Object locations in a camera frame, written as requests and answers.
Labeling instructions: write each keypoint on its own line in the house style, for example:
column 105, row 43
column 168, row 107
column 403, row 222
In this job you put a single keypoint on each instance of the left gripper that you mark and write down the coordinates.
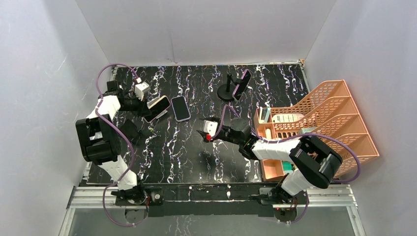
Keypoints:
column 141, row 107

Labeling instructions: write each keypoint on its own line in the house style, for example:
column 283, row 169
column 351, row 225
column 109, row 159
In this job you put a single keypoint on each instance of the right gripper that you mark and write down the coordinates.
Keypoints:
column 203, row 135

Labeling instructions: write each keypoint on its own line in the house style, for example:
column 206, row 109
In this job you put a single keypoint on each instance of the phone with pink case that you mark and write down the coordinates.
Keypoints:
column 166, row 103

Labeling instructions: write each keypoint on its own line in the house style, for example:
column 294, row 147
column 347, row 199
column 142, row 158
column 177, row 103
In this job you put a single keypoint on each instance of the phone with lilac case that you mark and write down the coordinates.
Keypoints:
column 180, row 108

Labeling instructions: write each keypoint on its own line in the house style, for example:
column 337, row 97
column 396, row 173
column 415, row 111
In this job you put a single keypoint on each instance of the black round phone stand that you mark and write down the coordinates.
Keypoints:
column 225, row 91

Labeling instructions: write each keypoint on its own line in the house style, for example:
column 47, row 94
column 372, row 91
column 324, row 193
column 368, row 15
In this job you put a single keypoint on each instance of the phone with purple clear case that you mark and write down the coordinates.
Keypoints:
column 241, row 85

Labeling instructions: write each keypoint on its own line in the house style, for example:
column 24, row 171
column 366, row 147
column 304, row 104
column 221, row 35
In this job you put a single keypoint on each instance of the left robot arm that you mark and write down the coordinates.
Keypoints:
column 99, row 137

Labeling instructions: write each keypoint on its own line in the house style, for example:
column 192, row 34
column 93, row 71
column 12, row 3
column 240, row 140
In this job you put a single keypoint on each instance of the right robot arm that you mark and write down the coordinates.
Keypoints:
column 316, row 162

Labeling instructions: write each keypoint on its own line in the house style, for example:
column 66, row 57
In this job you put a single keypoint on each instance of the orange desk organizer tray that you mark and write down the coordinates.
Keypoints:
column 266, row 121

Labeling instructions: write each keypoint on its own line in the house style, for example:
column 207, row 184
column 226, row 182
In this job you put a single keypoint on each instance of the green eraser block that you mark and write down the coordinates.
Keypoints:
column 287, row 168

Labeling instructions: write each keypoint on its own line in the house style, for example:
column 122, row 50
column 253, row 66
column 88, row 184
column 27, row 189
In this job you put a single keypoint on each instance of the orange mesh file rack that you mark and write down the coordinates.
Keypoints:
column 330, row 110

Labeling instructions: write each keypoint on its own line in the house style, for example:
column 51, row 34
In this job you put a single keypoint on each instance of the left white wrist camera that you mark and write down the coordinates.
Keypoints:
column 141, row 88

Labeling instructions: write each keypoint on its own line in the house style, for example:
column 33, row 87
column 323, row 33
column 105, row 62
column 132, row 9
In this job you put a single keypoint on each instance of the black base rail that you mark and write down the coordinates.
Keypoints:
column 263, row 200

